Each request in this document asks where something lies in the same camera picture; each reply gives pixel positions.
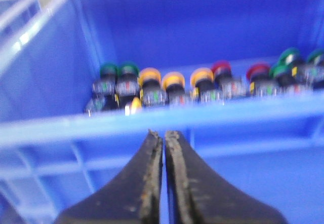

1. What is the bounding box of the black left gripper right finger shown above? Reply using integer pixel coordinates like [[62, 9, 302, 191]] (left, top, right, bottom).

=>
[[165, 131, 287, 223]]

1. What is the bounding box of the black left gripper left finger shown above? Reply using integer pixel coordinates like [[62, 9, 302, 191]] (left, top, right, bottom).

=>
[[55, 130, 163, 223]]

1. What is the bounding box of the yellow push button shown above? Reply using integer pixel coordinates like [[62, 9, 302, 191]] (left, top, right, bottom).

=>
[[125, 97, 142, 116], [190, 67, 223, 103], [162, 71, 193, 106], [139, 67, 167, 107]]

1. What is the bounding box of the left blue plastic bin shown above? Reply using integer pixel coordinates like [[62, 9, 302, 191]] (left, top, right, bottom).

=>
[[1, 0, 323, 223]]

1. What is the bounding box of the green push button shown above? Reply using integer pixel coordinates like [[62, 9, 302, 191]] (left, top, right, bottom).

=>
[[278, 48, 309, 85], [84, 63, 118, 116], [115, 62, 140, 108], [306, 49, 323, 90], [269, 64, 312, 95]]

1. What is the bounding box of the red push button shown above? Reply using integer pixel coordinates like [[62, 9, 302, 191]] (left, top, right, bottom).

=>
[[211, 60, 247, 100], [246, 62, 279, 97]]

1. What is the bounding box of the rear left blue bin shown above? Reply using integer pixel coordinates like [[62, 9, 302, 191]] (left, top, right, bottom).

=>
[[1, 0, 41, 44]]

